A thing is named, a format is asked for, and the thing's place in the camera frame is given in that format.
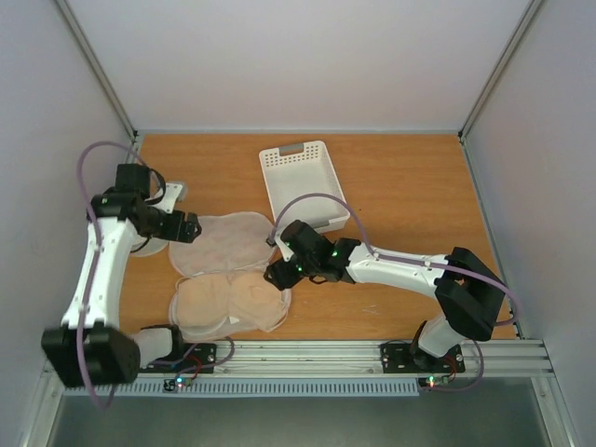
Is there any floral mesh laundry bag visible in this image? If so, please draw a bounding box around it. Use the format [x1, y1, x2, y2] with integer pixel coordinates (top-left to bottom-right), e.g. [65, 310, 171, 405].
[168, 210, 294, 344]

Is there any pink bra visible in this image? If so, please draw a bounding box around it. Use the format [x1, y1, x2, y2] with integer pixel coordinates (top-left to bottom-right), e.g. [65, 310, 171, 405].
[169, 270, 291, 342]

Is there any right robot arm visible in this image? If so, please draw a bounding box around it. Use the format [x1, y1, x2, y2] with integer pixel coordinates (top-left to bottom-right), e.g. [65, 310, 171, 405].
[264, 220, 506, 371]

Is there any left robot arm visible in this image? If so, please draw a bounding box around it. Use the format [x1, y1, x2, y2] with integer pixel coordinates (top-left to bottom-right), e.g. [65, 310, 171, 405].
[41, 164, 201, 388]

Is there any white round mesh laundry bag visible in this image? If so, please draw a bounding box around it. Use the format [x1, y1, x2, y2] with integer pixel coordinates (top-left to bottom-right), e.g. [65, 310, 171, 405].
[130, 235, 169, 257]

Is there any white plastic basket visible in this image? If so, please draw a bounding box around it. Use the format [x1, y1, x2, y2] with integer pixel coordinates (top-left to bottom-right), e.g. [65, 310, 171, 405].
[259, 141, 350, 233]

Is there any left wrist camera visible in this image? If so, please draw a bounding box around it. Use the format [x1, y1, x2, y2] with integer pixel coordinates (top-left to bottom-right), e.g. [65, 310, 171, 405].
[155, 182, 188, 213]

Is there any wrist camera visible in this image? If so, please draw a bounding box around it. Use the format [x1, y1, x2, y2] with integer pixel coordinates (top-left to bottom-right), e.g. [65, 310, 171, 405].
[155, 182, 188, 213]
[265, 232, 294, 262]

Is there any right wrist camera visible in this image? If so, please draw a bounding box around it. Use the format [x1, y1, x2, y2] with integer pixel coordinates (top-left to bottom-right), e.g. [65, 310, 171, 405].
[265, 232, 294, 262]

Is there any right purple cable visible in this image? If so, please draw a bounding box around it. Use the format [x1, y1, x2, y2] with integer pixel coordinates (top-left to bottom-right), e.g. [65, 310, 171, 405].
[269, 191, 519, 326]

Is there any purple cable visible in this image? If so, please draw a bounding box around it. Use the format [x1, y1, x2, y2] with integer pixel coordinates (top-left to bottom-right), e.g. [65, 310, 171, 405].
[74, 142, 150, 411]
[269, 191, 519, 326]

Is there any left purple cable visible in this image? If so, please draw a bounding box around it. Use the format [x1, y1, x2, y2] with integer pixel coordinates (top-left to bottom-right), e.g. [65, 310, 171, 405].
[74, 142, 150, 411]

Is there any aluminium mounting rail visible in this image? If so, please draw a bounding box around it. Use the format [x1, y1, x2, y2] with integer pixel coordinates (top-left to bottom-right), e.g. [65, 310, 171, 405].
[44, 338, 553, 379]

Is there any grey slotted cable duct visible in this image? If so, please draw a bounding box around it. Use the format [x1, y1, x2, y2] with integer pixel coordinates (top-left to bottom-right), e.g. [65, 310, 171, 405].
[60, 377, 420, 398]

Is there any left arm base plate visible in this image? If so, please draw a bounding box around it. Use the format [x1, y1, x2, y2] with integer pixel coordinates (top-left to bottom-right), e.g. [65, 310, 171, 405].
[141, 343, 217, 373]

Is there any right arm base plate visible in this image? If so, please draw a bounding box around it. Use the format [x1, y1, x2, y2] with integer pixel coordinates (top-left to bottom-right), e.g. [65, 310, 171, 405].
[379, 340, 466, 373]

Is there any left aluminium frame post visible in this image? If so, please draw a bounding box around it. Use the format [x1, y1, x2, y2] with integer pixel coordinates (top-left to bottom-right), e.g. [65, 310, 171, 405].
[53, 0, 138, 142]

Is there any aluminium frame post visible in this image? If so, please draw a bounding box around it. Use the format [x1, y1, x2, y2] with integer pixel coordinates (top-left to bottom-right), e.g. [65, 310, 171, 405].
[53, 0, 138, 142]
[458, 0, 546, 141]

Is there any right aluminium frame post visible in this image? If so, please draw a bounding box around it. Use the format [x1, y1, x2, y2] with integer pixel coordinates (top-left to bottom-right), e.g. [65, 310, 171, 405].
[458, 0, 546, 141]

